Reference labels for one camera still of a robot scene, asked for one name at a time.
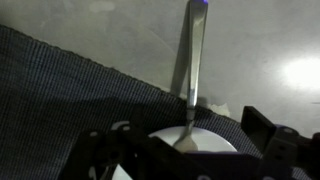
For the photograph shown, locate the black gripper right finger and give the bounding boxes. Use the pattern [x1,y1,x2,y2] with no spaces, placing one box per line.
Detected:
[240,105,300,165]

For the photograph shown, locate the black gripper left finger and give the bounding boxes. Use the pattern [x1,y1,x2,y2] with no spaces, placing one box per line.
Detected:
[128,105,148,135]

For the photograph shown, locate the silver metal spoon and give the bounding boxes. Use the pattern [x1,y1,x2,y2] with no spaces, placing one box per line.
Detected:
[172,0,210,153]

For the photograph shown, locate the round white plate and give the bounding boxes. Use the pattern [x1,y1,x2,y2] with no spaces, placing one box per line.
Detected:
[111,120,239,180]

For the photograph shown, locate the dark grey fabric placemat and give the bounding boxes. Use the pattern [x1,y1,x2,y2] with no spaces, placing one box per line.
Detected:
[0,23,311,180]

